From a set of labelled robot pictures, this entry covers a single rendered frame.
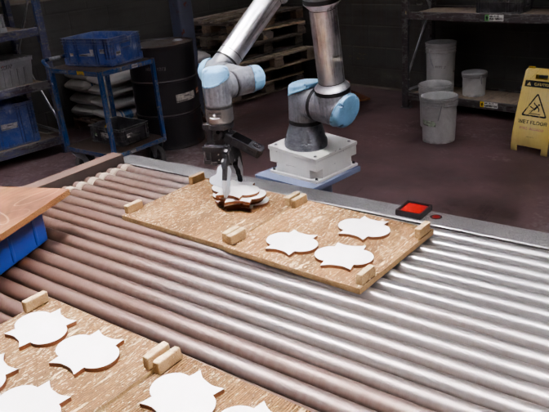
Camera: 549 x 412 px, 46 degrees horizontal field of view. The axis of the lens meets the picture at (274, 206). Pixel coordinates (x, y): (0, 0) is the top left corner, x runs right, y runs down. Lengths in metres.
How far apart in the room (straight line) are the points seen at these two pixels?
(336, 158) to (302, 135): 0.15
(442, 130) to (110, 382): 4.40
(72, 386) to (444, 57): 5.46
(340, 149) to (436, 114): 3.10
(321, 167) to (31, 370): 1.23
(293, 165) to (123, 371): 1.18
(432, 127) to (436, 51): 1.16
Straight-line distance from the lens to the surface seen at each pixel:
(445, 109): 5.31
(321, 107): 2.10
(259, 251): 1.61
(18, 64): 6.02
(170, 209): 1.93
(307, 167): 2.20
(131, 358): 1.30
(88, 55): 5.14
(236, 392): 1.16
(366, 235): 1.64
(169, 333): 1.37
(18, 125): 6.06
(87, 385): 1.26
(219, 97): 1.77
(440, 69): 6.35
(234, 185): 1.90
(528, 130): 5.17
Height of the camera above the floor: 1.66
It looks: 23 degrees down
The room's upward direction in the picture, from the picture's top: 5 degrees counter-clockwise
